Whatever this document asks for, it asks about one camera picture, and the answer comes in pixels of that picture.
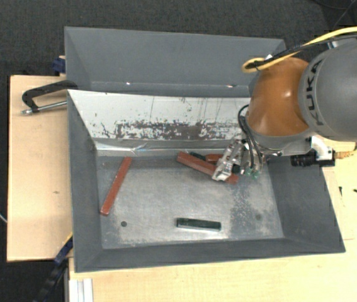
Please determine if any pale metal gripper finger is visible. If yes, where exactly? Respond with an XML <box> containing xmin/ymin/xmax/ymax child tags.
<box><xmin>221</xmin><ymin>163</ymin><xmax>234</xmax><ymax>182</ymax></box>
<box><xmin>212</xmin><ymin>160</ymin><xmax>229</xmax><ymax>180</ymax></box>

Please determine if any red-brown flat block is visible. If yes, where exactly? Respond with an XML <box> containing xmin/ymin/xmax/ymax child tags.
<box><xmin>99</xmin><ymin>156</ymin><xmax>133</xmax><ymax>217</ymax></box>
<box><xmin>204</xmin><ymin>153</ymin><xmax>225</xmax><ymax>165</ymax></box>
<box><xmin>176</xmin><ymin>150</ymin><xmax>240</xmax><ymax>186</ymax></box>

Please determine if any grey metal bin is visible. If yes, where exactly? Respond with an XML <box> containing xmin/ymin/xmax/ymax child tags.
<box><xmin>64</xmin><ymin>26</ymin><xmax>346</xmax><ymax>273</ymax></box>

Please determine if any pale wood board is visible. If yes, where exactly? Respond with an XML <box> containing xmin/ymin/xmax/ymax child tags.
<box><xmin>6</xmin><ymin>75</ymin><xmax>74</xmax><ymax>262</ymax></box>

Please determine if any black cylinder on white bracket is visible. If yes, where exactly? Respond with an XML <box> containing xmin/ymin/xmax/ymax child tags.
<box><xmin>290</xmin><ymin>135</ymin><xmax>354</xmax><ymax>169</ymax></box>

